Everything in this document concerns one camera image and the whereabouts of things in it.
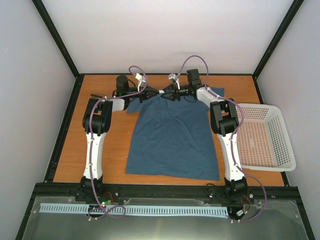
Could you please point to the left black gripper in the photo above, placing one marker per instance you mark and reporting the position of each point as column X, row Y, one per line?
column 146, row 95

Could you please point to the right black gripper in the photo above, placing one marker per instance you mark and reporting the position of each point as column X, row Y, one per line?
column 174, row 92

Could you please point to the left rear black frame post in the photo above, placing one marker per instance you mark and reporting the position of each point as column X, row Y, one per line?
column 46, row 18

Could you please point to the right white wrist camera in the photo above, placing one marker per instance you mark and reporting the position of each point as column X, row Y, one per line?
column 174, row 80

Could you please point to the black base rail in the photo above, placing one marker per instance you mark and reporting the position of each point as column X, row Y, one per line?
column 123, row 192

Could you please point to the light blue cable duct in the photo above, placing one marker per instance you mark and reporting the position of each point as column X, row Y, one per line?
column 136, row 210

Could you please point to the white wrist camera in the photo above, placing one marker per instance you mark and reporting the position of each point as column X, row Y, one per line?
column 142, row 81
column 174, row 80

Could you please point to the black brooch box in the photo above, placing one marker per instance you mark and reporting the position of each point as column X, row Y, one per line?
column 96, row 96

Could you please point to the blue t-shirt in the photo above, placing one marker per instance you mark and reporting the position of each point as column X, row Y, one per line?
column 172, row 138

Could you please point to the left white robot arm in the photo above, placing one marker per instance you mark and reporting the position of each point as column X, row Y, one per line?
column 97, row 122

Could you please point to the black enclosure frame post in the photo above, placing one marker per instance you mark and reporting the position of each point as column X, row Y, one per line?
column 281, row 30

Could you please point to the white perforated plastic basket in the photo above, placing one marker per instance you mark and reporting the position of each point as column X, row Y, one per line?
column 263, row 142

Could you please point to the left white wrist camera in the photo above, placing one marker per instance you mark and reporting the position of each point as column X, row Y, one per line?
column 142, row 81

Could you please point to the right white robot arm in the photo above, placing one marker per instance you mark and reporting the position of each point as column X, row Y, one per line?
column 224, row 123

